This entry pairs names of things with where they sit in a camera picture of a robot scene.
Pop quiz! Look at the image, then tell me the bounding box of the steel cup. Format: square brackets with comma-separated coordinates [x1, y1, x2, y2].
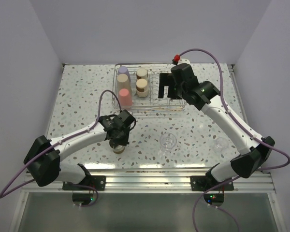
[136, 78, 149, 98]
[136, 68, 148, 80]
[110, 142, 125, 154]

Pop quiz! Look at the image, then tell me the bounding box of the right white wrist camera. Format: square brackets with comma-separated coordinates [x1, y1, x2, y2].
[172, 55, 191, 65]

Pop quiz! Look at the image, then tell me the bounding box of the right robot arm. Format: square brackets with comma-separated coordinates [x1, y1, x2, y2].
[159, 63, 275, 190]

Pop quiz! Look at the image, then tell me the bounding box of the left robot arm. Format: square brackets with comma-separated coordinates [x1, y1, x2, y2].
[24, 110, 136, 190]

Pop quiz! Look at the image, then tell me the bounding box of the clear glass cup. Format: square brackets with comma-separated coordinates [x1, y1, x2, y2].
[159, 132, 177, 152]
[213, 137, 229, 153]

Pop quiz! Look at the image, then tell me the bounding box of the aluminium front rail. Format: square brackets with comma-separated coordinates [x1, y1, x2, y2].
[21, 168, 277, 193]

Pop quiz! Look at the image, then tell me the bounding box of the beige plastic cup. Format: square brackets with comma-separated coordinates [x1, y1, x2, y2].
[116, 73, 132, 94]

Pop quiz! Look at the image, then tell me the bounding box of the wire dish rack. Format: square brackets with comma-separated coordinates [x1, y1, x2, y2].
[111, 63, 189, 114]

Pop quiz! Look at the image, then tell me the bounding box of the red plastic cup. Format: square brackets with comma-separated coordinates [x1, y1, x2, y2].
[118, 88, 133, 107]

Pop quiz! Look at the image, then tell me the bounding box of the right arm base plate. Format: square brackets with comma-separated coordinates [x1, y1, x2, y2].
[190, 175, 234, 191]

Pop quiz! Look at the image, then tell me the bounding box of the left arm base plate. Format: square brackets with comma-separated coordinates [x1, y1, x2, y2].
[62, 175, 106, 191]

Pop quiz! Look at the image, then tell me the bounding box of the purple plastic cup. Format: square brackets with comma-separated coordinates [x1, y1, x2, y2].
[117, 66, 130, 76]

